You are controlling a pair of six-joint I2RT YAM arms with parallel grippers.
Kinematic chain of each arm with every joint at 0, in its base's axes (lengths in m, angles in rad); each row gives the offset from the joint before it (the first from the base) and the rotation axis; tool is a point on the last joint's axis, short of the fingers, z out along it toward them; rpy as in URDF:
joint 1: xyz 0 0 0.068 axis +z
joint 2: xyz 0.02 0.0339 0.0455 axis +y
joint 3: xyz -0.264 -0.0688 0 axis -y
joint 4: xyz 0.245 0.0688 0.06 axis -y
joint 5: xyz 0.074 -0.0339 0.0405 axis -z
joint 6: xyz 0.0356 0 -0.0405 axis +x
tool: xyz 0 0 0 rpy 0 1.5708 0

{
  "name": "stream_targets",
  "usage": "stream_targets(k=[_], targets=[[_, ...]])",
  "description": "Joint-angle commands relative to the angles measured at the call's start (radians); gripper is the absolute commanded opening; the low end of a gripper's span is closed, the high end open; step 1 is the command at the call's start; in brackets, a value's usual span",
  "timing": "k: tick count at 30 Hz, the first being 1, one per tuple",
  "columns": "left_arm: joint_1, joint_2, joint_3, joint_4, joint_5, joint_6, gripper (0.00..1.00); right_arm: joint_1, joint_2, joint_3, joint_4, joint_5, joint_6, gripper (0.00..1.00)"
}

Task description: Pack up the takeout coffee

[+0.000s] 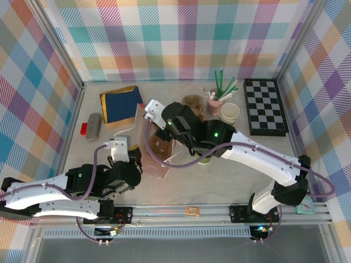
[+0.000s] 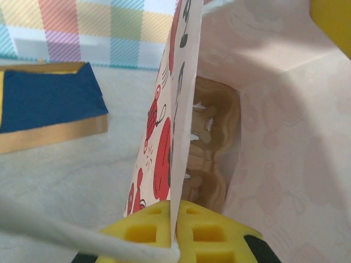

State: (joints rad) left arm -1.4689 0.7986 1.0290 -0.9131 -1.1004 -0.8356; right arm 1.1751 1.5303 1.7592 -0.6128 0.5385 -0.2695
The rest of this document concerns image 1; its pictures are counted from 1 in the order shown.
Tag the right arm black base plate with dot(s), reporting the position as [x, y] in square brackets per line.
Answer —
[237, 215]

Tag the small controller board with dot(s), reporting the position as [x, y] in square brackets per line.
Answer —
[260, 229]
[109, 232]

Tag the pink holder cup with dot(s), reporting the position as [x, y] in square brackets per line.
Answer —
[214, 107]

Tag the stack of cardboard cup carriers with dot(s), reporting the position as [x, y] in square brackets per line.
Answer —
[192, 101]

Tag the small orange card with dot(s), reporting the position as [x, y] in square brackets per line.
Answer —
[192, 211]

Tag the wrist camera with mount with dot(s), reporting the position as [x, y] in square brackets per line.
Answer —
[119, 152]
[153, 109]

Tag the grey oblong case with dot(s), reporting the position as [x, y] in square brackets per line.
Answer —
[93, 127]

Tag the stack of green paper cups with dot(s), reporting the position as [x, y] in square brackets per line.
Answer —
[229, 112]

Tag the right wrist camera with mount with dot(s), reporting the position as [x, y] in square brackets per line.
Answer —
[153, 109]

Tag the green paper cup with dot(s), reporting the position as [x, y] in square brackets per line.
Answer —
[205, 161]

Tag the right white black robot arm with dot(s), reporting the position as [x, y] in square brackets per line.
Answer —
[260, 161]

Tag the green drinking straw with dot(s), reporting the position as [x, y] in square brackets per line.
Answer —
[217, 82]
[229, 85]
[221, 82]
[233, 89]

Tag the red white paper bag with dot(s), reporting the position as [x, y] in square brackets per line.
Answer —
[152, 171]

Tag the aluminium frame post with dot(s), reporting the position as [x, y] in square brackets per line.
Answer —
[57, 41]
[299, 41]

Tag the black grey chessboard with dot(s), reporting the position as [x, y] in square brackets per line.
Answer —
[264, 107]

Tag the teal alarm clock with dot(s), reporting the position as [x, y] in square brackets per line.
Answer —
[307, 208]

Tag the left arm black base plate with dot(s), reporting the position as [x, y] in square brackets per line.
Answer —
[124, 215]

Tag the red block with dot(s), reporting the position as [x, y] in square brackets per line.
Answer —
[83, 129]

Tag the blue paper napkin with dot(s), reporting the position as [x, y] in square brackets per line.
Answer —
[123, 104]

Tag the white wrapped stirrer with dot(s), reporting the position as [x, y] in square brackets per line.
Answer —
[210, 95]
[204, 89]

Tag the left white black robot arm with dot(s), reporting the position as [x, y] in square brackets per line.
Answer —
[35, 197]

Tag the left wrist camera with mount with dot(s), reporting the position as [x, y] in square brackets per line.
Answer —
[119, 152]

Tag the aluminium mounting rail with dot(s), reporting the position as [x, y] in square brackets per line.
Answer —
[164, 217]

